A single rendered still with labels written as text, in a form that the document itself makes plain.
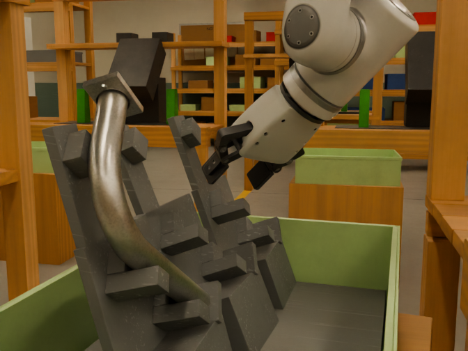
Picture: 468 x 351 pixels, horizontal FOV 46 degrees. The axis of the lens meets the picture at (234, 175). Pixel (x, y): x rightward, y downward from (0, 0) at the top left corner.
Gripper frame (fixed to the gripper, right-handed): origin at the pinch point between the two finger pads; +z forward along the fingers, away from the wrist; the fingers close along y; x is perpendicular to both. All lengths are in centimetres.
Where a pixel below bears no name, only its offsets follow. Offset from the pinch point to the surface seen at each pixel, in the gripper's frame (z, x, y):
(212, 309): 4.4, 18.3, 10.3
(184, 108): 483, -655, -642
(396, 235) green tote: -4.8, 13.0, -25.9
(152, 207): 5.3, 2.6, 12.3
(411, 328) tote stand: 5.8, 24.6, -33.9
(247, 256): 7.6, 8.8, -4.3
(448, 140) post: -5, -20, -92
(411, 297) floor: 102, -26, -248
